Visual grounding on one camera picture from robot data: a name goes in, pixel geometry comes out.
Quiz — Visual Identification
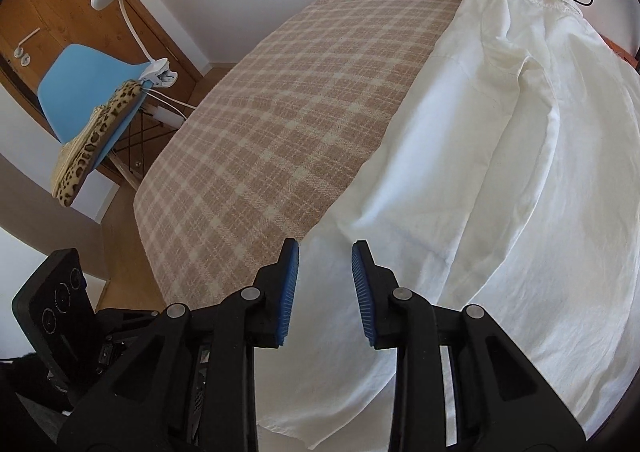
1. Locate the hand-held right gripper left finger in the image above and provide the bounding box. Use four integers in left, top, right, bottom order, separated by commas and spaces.
56, 238, 301, 452

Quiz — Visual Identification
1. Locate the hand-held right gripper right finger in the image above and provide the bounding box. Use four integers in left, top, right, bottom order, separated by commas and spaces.
351, 240, 588, 452

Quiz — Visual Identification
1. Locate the white shirt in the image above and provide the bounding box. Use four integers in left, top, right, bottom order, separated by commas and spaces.
257, 0, 640, 450

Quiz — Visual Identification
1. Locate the beige plaid blanket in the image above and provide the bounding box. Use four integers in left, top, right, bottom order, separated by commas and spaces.
132, 0, 463, 309

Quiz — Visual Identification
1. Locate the leopard print cushion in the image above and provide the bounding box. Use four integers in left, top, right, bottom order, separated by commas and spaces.
50, 78, 146, 209

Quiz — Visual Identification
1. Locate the blue chair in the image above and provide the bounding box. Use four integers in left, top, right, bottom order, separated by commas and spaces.
37, 44, 166, 185

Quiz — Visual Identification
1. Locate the white charger cable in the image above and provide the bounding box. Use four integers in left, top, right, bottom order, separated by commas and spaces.
142, 89, 198, 129

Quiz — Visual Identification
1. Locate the white door handle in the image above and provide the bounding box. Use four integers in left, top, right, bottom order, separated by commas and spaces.
13, 27, 41, 67

